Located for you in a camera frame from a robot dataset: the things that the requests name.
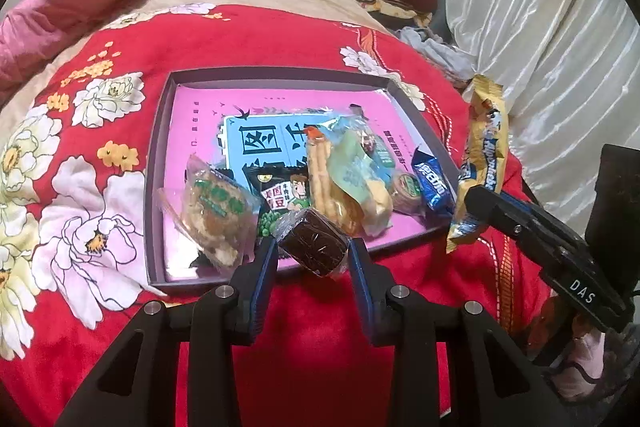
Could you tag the clear green-label cracker packet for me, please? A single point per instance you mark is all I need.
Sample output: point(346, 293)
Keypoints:
point(215, 207)

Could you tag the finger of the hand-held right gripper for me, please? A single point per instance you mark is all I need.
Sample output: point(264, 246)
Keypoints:
point(542, 219)
point(490, 207)

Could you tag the person's right hand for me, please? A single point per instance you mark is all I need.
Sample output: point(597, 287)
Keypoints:
point(582, 357)

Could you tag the clear yellow cake packet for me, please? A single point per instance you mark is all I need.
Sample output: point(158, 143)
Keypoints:
point(377, 207)

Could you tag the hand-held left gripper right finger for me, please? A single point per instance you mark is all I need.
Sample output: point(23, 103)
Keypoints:
point(362, 292)

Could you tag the black green pea packet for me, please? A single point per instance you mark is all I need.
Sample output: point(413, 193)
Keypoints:
point(285, 197)

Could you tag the pink book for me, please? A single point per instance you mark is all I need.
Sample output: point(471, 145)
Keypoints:
point(280, 107)

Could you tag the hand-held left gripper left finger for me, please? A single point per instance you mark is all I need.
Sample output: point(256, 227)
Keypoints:
point(262, 287)

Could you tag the round green-label pastry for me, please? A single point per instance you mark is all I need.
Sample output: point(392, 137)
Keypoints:
point(407, 189)

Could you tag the pale blue clothes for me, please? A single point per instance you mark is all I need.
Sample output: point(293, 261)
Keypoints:
point(435, 52)

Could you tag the blue cookie packet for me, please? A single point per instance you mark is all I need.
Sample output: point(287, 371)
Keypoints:
point(432, 182)

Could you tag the red floral blanket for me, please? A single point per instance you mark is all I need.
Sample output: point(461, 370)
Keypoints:
point(275, 37)

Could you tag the yellow wafer packet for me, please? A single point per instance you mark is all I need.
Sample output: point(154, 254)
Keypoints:
point(482, 142)

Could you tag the dark grey box lid tray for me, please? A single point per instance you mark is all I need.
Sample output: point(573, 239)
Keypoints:
point(157, 207)

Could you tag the pink pillow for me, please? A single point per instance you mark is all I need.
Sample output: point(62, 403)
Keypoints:
point(65, 12)

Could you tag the orange rice cracker packet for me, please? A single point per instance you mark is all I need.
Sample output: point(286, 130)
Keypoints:
point(325, 187)

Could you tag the white satin curtain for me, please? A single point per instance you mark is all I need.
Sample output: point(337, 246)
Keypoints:
point(540, 32)

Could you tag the light green snack packet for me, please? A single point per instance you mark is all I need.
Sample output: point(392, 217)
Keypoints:
point(355, 172)

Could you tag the dark brown candy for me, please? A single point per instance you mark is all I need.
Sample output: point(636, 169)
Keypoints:
point(312, 242)

